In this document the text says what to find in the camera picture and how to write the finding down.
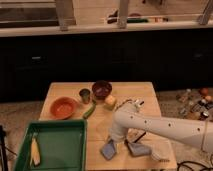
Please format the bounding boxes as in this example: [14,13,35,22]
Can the clear plastic bag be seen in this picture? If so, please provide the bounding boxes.
[148,140,172,162]

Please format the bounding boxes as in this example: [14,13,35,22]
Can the spice bottles cluster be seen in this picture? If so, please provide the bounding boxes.
[176,88,213,122]

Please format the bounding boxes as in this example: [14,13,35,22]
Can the small metal cup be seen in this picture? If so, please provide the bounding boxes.
[79,88,90,104]

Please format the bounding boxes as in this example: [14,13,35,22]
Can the green cucumber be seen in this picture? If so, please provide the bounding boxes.
[83,100,97,119]

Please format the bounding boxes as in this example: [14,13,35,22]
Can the dark maroon bowl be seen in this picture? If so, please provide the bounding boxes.
[92,80,112,100]

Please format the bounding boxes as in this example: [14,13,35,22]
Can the blue-grey sponge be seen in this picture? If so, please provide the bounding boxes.
[100,140,117,160]

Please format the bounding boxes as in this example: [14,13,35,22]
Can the green plastic tray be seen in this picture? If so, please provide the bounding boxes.
[13,119,87,171]

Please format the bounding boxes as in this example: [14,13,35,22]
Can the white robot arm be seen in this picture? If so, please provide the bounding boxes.
[109,100,213,153]

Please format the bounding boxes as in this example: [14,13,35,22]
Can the yellow corn cob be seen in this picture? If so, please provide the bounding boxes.
[30,136,41,166]

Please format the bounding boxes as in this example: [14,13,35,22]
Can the wooden block brush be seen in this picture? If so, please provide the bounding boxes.
[125,130,146,144]

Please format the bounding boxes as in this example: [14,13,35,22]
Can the orange bowl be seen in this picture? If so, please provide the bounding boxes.
[50,97,78,120]

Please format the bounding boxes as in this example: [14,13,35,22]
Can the grey folded cloth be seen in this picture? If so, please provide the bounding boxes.
[128,143,151,157]

